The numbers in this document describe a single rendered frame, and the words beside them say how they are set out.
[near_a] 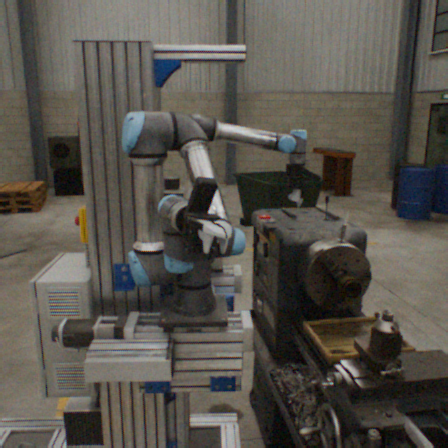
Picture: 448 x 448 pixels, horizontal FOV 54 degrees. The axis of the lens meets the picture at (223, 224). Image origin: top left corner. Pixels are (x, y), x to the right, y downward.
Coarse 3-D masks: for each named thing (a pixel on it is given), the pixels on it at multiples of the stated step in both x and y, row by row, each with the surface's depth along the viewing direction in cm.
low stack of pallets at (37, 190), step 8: (8, 184) 889; (16, 184) 892; (24, 184) 892; (32, 184) 889; (40, 184) 894; (0, 192) 814; (8, 192) 818; (16, 192) 883; (24, 192) 879; (32, 192) 828; (40, 192) 876; (0, 200) 816; (8, 200) 819; (16, 200) 826; (24, 200) 826; (32, 200) 829; (40, 200) 873; (0, 208) 819; (8, 208) 822; (16, 208) 828; (40, 208) 863
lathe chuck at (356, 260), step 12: (336, 240) 201; (312, 252) 199; (336, 252) 195; (348, 252) 196; (360, 252) 197; (312, 264) 194; (348, 264) 197; (360, 264) 198; (300, 276) 203; (312, 276) 195; (324, 276) 196; (312, 288) 197; (324, 288) 198; (324, 300) 199; (348, 300) 201
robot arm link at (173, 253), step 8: (168, 240) 109; (176, 240) 109; (168, 248) 110; (176, 248) 109; (168, 256) 110; (176, 256) 110; (184, 256) 110; (192, 256) 111; (200, 256) 112; (208, 256) 113; (168, 264) 111; (176, 264) 110; (184, 264) 111; (192, 264) 113; (176, 272) 111; (184, 272) 111
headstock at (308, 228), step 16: (304, 208) 263; (256, 224) 244; (288, 224) 224; (304, 224) 224; (320, 224) 224; (336, 224) 224; (352, 224) 224; (256, 240) 253; (272, 240) 220; (288, 240) 207; (304, 240) 208; (352, 240) 212; (256, 256) 264; (272, 256) 220; (288, 256) 208; (256, 272) 254; (272, 272) 222; (288, 272) 210; (272, 288) 222; (288, 288) 212; (288, 304) 214; (304, 304) 216
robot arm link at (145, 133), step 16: (144, 112) 125; (160, 112) 128; (128, 128) 123; (144, 128) 123; (160, 128) 125; (176, 128) 127; (128, 144) 124; (144, 144) 125; (160, 144) 127; (176, 144) 129; (144, 160) 126; (160, 160) 128; (144, 176) 128; (160, 176) 131; (144, 192) 130; (160, 192) 132; (144, 208) 131; (144, 224) 132; (160, 224) 134; (144, 240) 133; (160, 240) 135; (128, 256) 139; (144, 256) 133; (160, 256) 134; (144, 272) 133; (160, 272) 135
